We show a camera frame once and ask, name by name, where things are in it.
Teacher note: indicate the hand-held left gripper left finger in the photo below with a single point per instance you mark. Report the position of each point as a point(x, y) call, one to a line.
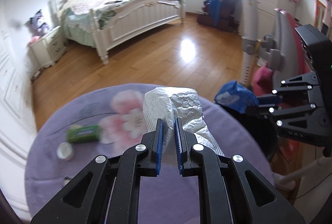
point(159, 151)

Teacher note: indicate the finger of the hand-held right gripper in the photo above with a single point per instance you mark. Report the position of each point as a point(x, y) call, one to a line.
point(290, 112)
point(295, 89)

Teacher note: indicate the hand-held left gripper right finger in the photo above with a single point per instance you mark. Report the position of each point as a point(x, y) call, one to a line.
point(179, 151)

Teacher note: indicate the blue plastic packet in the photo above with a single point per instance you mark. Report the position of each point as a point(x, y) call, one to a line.
point(233, 95)

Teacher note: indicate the grey red desk chair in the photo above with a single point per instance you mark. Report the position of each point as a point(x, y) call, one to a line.
point(285, 32)

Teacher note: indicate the orange picture board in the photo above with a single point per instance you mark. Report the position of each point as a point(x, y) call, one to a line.
point(320, 12)

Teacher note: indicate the white cabinet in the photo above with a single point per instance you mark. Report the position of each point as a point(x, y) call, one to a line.
point(269, 1)

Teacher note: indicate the green packet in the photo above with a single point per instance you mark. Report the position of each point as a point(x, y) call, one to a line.
point(83, 133)

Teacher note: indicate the white grey floor stand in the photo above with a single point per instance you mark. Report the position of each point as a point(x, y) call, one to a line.
point(249, 14)

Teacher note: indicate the white bottle cap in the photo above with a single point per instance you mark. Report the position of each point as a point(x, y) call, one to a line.
point(64, 151)

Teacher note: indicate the small grey round object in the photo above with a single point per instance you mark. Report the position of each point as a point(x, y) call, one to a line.
point(68, 180)

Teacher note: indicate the dark red sofa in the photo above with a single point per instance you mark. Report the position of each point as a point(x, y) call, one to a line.
point(225, 21)

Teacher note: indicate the purple floral tablecloth table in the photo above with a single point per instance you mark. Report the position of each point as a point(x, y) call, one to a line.
point(64, 110)

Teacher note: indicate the blue cloth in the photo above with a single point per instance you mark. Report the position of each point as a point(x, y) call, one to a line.
point(216, 8)

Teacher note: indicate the white wooden bed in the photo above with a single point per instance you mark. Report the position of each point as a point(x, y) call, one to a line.
point(140, 19)

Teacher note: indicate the green bed cover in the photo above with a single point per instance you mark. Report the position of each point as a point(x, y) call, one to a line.
point(77, 27)

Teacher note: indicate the white wardrobe door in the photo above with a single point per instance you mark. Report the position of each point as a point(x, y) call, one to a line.
point(13, 123)

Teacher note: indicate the white nightstand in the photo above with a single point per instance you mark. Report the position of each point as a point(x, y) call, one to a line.
point(49, 45)

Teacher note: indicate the purple plush toy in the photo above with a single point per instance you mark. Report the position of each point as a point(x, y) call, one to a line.
point(39, 23)

